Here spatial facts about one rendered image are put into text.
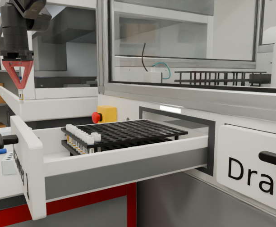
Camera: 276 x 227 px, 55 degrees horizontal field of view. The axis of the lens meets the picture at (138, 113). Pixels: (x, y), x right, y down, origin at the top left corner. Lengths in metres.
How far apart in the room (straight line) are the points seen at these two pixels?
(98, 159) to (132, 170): 0.07
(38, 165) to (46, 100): 0.97
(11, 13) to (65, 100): 0.70
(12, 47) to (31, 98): 0.61
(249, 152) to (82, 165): 0.27
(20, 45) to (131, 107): 0.34
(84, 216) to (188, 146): 0.35
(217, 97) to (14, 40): 0.50
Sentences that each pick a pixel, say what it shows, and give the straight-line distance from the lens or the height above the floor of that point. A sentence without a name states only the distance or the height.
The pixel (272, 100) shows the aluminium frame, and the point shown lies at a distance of 0.45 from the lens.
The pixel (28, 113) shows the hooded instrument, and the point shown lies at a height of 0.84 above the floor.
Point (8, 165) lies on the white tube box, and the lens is 0.77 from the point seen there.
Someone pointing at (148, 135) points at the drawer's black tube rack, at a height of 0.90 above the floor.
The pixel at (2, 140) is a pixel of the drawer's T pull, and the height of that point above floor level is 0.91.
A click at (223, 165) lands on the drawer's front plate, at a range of 0.51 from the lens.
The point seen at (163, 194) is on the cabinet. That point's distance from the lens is 0.72.
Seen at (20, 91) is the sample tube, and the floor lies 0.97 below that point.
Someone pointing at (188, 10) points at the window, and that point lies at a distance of 0.63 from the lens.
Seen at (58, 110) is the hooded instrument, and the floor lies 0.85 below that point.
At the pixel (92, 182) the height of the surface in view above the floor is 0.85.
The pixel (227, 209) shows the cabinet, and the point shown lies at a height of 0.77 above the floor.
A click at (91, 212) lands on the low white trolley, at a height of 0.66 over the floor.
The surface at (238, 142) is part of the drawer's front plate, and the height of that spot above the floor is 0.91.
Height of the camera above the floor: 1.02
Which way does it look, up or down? 8 degrees down
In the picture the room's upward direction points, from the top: straight up
